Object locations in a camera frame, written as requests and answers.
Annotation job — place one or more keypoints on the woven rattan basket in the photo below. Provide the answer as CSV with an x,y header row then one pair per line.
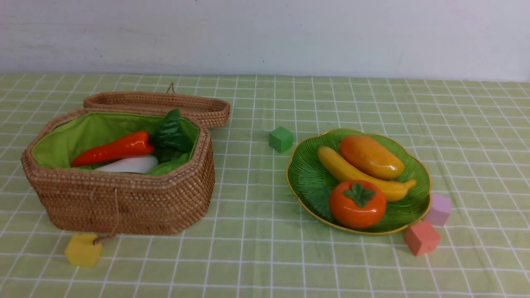
x,y
81,199

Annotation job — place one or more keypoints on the green glass leaf plate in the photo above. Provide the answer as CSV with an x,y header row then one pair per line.
x,y
312,184

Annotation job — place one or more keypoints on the salmon foam cube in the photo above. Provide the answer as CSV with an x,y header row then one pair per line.
x,y
422,238

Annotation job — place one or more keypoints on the green toy bitter gourd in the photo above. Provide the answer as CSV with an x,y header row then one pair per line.
x,y
166,167

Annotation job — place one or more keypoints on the woven rattan basket lid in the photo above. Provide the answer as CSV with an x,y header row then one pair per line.
x,y
210,112

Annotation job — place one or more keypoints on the orange toy persimmon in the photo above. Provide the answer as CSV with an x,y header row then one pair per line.
x,y
357,204

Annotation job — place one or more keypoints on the green fabric basket liner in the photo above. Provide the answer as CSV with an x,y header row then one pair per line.
x,y
59,147

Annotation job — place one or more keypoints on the green foam cube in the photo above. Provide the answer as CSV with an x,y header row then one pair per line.
x,y
280,139

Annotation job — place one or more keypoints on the yellow toy banana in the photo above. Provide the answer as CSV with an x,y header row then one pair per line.
x,y
343,171

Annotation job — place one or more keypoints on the pink foam cube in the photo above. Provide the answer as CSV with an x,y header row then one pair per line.
x,y
440,210

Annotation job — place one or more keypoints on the orange toy carrot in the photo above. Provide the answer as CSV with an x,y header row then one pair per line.
x,y
173,137

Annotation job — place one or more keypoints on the yellow orange toy mango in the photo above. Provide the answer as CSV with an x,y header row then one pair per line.
x,y
370,157

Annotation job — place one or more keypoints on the white toy radish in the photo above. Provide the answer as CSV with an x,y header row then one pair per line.
x,y
138,164

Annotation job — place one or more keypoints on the yellow foam cube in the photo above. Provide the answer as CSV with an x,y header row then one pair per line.
x,y
81,250

